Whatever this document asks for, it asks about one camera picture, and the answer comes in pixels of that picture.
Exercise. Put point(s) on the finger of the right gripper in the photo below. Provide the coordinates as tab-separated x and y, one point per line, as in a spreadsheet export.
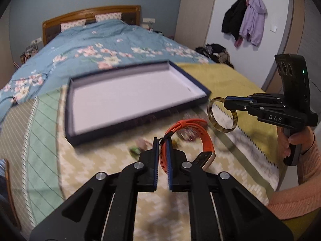
256	100
266	112

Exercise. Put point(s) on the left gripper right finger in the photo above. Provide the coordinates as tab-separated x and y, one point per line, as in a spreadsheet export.
221	208

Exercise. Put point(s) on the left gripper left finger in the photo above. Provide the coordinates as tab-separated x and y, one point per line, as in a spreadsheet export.
104	207

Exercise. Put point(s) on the tortoiseshell bangle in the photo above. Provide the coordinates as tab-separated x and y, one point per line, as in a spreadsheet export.
213	120

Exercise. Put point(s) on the right forearm pink sleeve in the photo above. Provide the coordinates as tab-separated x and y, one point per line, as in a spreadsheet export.
305	197

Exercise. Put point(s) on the right hand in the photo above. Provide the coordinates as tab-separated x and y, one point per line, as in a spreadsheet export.
305	138

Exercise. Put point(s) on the pile of dark clothes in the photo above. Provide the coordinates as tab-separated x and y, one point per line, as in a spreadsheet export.
216	53

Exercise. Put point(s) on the purple jacket hanging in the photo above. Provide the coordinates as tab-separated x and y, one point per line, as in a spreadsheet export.
250	19

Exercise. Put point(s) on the black jacket hanging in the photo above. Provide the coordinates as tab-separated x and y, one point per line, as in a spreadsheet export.
233	19

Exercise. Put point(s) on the navy shallow tray box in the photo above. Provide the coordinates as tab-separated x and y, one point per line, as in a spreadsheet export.
107	102

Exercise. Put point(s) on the blue floral duvet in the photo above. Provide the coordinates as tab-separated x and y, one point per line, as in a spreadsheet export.
83	49

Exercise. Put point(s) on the wooden headboard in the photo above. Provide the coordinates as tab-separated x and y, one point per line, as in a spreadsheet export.
51	28

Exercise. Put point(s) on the right polka dot pillow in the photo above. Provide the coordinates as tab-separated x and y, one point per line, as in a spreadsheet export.
108	16

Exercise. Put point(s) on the polka dot pillow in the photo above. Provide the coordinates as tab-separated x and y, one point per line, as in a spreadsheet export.
108	16
68	25

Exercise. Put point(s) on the left polka dot pillow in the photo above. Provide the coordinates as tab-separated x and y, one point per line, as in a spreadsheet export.
68	25

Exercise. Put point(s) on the white light switch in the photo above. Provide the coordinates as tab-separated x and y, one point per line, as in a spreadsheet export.
273	29

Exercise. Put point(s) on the white wall socket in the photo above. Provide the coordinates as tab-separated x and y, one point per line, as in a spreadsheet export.
149	20

